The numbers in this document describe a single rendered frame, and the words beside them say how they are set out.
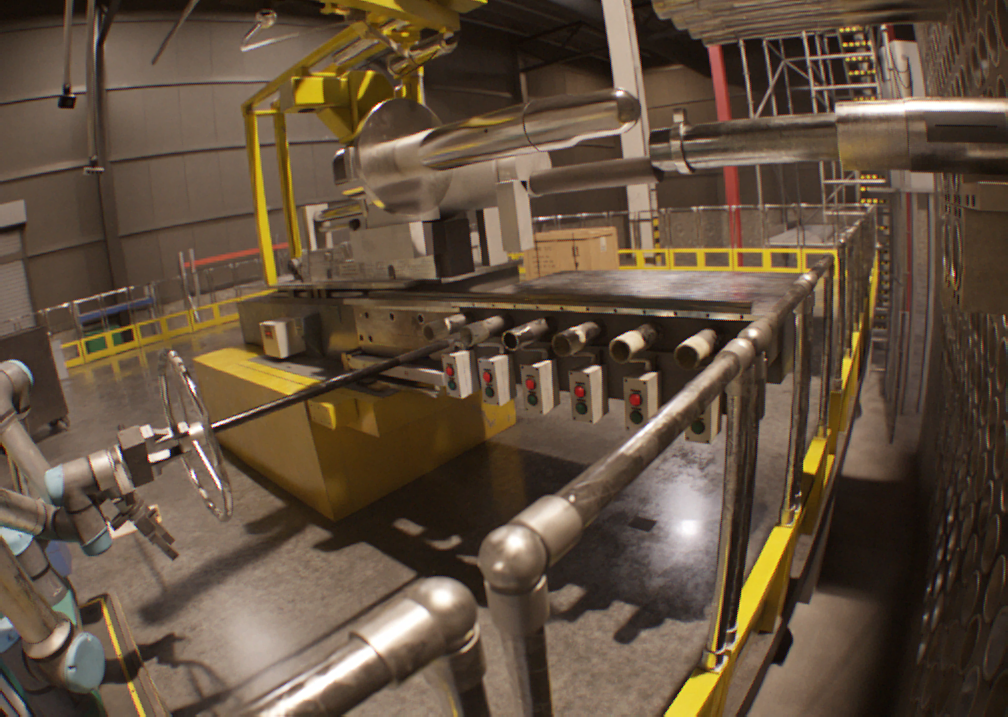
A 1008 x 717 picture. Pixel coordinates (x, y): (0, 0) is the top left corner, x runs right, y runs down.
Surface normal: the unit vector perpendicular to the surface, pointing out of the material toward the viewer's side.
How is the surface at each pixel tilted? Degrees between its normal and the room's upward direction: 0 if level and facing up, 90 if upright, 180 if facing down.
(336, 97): 90
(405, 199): 90
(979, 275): 90
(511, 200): 90
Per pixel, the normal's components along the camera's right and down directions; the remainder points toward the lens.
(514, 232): -0.65, 0.26
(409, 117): 0.75, 0.07
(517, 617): -0.05, 0.24
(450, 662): 0.21, 0.21
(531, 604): 0.45, 0.16
